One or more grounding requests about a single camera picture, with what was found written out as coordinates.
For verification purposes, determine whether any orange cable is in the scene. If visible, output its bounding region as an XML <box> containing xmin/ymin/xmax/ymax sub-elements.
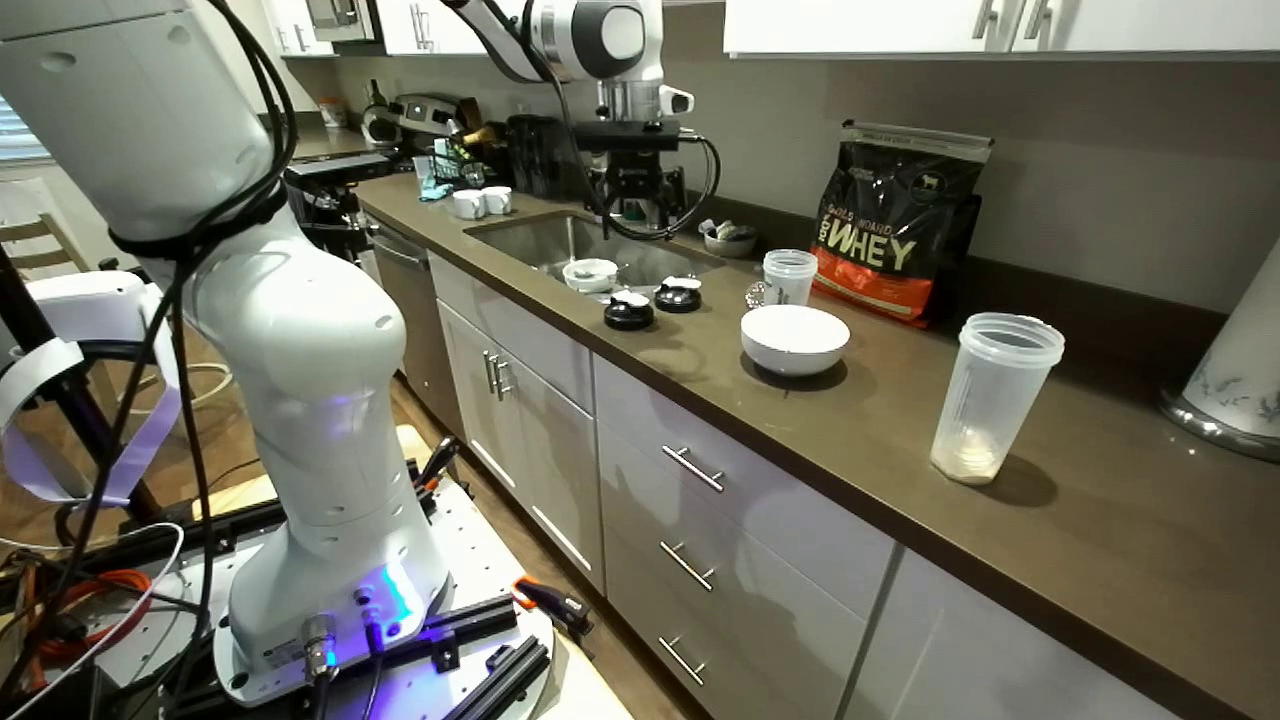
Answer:
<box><xmin>30</xmin><ymin>568</ymin><xmax>153</xmax><ymax>663</ymax></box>

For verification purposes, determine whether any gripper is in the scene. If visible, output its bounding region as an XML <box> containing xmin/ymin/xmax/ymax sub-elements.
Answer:
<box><xmin>600</xmin><ymin>150</ymin><xmax>690</xmax><ymax>230</ymax></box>

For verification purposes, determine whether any large white bowl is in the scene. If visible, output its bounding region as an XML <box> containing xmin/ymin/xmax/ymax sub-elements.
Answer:
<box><xmin>740</xmin><ymin>304</ymin><xmax>852</xmax><ymax>378</ymax></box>

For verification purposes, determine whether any silver stand mixer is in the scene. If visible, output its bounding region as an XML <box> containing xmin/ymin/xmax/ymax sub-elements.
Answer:
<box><xmin>360</xmin><ymin>92</ymin><xmax>471</xmax><ymax>153</ymax></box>

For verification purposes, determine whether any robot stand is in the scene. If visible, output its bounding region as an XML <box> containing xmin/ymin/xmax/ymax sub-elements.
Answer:
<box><xmin>0</xmin><ymin>424</ymin><xmax>633</xmax><ymax>720</ymax></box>

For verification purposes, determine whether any small clear shaker bottle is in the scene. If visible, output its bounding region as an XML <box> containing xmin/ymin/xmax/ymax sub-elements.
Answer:
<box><xmin>762</xmin><ymin>249</ymin><xmax>819</xmax><ymax>308</ymax></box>

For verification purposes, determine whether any black protein powder bag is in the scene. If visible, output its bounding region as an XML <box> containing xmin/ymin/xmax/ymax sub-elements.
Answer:
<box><xmin>811</xmin><ymin>120</ymin><xmax>995</xmax><ymax>330</ymax></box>

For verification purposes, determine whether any drawer handle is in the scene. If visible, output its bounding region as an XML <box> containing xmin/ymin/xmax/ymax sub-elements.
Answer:
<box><xmin>657</xmin><ymin>634</ymin><xmax>708</xmax><ymax>688</ymax></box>
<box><xmin>661</xmin><ymin>444</ymin><xmax>726</xmax><ymax>494</ymax></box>
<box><xmin>658</xmin><ymin>540</ymin><xmax>717</xmax><ymax>593</ymax></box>

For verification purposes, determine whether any wooden chair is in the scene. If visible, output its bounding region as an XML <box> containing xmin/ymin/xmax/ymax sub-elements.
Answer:
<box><xmin>0</xmin><ymin>212</ymin><xmax>93</xmax><ymax>283</ymax></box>

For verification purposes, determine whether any small white bowl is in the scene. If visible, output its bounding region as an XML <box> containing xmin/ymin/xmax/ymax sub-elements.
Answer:
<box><xmin>563</xmin><ymin>258</ymin><xmax>620</xmax><ymax>294</ymax></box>

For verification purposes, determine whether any small bowl with sponge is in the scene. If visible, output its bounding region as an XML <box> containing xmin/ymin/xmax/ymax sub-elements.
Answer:
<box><xmin>699</xmin><ymin>219</ymin><xmax>759</xmax><ymax>260</ymax></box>

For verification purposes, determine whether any drawer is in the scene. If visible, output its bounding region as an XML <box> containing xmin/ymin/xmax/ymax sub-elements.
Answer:
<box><xmin>600</xmin><ymin>530</ymin><xmax>851</xmax><ymax>720</ymax></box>
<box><xmin>596</xmin><ymin>422</ymin><xmax>869</xmax><ymax>701</ymax></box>
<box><xmin>593</xmin><ymin>354</ymin><xmax>897</xmax><ymax>621</ymax></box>

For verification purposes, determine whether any white cable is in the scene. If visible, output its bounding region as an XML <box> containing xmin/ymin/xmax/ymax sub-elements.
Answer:
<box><xmin>0</xmin><ymin>521</ymin><xmax>188</xmax><ymax>720</ymax></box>

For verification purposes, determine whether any tall clear shaker bottle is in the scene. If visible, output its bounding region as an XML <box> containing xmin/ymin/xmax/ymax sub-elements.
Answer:
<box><xmin>929</xmin><ymin>312</ymin><xmax>1067</xmax><ymax>488</ymax></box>

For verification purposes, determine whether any microwave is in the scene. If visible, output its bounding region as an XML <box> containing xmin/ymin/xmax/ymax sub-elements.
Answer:
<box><xmin>304</xmin><ymin>0</ymin><xmax>379</xmax><ymax>44</ymax></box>

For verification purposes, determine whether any dish rack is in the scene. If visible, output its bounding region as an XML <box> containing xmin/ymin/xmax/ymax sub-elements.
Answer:
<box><xmin>430</xmin><ymin>132</ymin><xmax>501</xmax><ymax>191</ymax></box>

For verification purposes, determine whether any orange black clamp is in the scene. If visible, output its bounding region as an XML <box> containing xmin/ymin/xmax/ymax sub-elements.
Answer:
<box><xmin>511</xmin><ymin>576</ymin><xmax>597</xmax><ymax>638</ymax></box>
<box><xmin>413</xmin><ymin>434</ymin><xmax>464</xmax><ymax>498</ymax></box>

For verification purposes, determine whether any steel sink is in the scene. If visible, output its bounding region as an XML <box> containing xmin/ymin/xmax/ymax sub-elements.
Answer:
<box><xmin>464</xmin><ymin>211</ymin><xmax>727</xmax><ymax>303</ymax></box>

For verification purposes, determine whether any black shaker lid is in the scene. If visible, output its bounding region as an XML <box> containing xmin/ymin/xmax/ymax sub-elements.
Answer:
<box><xmin>654</xmin><ymin>276</ymin><xmax>703</xmax><ymax>315</ymax></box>
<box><xmin>603</xmin><ymin>289</ymin><xmax>656</xmax><ymax>332</ymax></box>

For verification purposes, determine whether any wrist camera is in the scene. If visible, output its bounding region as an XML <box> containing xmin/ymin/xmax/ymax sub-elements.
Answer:
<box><xmin>573</xmin><ymin>119</ymin><xmax>684</xmax><ymax>154</ymax></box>

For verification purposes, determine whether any dishwasher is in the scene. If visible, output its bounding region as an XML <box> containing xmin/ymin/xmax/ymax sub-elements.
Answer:
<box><xmin>364</xmin><ymin>214</ymin><xmax>467</xmax><ymax>438</ymax></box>

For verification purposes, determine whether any wide cabinet door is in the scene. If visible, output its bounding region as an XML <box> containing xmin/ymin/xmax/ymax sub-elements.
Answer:
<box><xmin>843</xmin><ymin>548</ymin><xmax>1183</xmax><ymax>720</ymax></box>

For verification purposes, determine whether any white paper towel roll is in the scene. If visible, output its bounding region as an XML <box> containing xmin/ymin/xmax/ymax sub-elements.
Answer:
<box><xmin>1159</xmin><ymin>235</ymin><xmax>1280</xmax><ymax>464</ymax></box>

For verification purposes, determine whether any camera on tripod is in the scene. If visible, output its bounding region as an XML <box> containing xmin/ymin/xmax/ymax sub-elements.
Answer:
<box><xmin>284</xmin><ymin>151</ymin><xmax>397</xmax><ymax>263</ymax></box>

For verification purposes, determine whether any white upper cabinet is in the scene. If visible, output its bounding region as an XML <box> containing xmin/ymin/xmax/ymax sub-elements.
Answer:
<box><xmin>722</xmin><ymin>0</ymin><xmax>1280</xmax><ymax>60</ymax></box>
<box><xmin>374</xmin><ymin>0</ymin><xmax>493</xmax><ymax>57</ymax></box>
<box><xmin>262</xmin><ymin>0</ymin><xmax>337</xmax><ymax>58</ymax></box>

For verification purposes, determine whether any window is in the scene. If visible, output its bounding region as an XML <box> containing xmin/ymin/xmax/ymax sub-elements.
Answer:
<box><xmin>0</xmin><ymin>95</ymin><xmax>53</xmax><ymax>165</ymax></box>

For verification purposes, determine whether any black coffee maker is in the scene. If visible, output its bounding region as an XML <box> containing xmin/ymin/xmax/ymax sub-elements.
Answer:
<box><xmin>504</xmin><ymin>113</ymin><xmax>569</xmax><ymax>200</ymax></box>

